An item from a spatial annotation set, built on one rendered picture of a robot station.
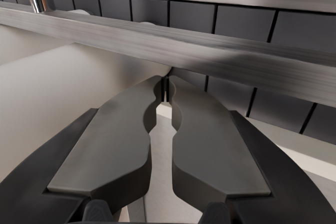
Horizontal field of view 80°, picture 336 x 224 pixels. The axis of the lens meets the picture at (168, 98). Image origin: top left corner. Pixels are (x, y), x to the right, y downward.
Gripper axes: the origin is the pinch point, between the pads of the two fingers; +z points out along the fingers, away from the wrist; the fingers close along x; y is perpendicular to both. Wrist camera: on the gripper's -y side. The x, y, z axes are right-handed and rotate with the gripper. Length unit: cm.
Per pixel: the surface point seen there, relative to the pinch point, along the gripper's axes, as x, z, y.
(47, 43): -9.5, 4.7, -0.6
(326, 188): 17.0, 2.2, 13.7
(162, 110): -0.3, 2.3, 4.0
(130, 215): -7.5, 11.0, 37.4
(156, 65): -0.7, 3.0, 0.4
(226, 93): 4.9, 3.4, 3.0
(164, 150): -0.5, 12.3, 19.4
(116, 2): -4.7, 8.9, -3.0
